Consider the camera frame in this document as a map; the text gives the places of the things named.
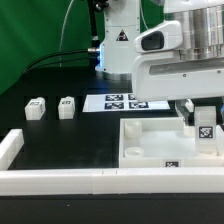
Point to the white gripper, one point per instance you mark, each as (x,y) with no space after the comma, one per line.
(158,73)

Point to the white square tabletop part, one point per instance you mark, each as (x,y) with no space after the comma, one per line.
(163,142)

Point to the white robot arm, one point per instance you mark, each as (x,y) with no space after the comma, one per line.
(181,58)

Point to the white sheet with markers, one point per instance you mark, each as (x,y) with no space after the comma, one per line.
(120,102)

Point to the green backdrop curtain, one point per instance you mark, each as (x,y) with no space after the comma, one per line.
(30,29)

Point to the white U-shaped fence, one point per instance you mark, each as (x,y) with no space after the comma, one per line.
(100,181)

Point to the black post behind robot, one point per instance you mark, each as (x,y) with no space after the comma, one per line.
(94,34)

